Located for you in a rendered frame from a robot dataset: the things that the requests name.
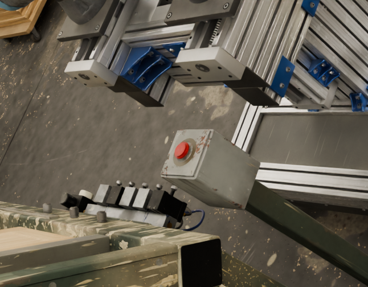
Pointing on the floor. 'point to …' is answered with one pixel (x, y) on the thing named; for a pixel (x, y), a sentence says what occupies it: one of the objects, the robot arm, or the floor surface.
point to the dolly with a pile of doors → (16, 21)
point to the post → (310, 233)
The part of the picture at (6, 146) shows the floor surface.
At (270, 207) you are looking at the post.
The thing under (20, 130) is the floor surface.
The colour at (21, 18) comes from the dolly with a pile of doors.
